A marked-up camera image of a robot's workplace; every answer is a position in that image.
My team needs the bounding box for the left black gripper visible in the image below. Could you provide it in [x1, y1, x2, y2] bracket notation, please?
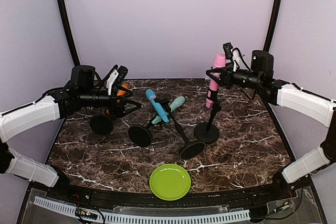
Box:
[79, 86, 142, 118]

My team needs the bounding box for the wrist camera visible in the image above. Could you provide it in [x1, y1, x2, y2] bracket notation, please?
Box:
[223, 42, 242, 72]
[106, 65, 128, 95]

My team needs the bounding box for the black stand of teal microphone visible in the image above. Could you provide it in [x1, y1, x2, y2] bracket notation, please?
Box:
[128, 120, 153, 148]

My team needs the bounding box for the orange toy microphone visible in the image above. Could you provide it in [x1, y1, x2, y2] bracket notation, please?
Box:
[106, 83, 129, 115]

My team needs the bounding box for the blue toy microphone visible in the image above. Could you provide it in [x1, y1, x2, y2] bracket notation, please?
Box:
[145, 89, 170, 123]

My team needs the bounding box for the right black frame post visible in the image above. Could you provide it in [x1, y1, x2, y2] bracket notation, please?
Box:
[263, 0, 281, 52]

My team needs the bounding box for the green plate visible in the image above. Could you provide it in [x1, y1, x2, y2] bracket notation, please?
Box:
[149, 164, 191, 201]

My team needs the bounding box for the black stand of orange microphone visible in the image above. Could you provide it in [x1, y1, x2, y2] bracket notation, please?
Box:
[89, 114, 114, 135]

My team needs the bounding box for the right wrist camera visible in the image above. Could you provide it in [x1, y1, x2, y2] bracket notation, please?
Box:
[223, 42, 242, 72]

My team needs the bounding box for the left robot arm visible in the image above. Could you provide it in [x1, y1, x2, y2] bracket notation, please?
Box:
[1, 65, 141, 201]

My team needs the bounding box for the pink toy microphone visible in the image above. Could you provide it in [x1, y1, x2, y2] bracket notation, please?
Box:
[206, 53, 226, 108]

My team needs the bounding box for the black frame post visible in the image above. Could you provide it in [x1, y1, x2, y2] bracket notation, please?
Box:
[263, 0, 281, 52]
[57, 0, 80, 66]

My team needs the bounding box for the white slotted cable duct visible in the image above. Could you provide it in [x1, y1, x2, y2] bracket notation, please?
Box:
[33, 196, 250, 223]

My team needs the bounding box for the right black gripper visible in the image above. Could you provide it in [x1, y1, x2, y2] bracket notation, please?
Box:
[206, 62, 263, 89]

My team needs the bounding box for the black stand of blue microphone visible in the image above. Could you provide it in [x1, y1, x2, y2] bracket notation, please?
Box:
[155, 98, 205, 160]

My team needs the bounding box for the left black frame post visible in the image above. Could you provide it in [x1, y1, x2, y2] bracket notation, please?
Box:
[57, 0, 80, 66]

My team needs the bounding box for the black front rail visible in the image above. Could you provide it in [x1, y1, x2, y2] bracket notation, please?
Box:
[48, 185, 296, 209]

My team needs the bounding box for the teal toy microphone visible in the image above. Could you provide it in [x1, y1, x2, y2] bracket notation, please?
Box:
[151, 96, 185, 125]

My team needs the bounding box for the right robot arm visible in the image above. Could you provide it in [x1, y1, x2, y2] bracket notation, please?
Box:
[206, 50, 335, 200]

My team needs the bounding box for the black stand of pink microphone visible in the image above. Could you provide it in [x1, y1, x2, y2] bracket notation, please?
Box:
[194, 88, 222, 144]

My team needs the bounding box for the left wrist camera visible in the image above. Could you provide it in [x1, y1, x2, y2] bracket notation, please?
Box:
[106, 65, 128, 95]

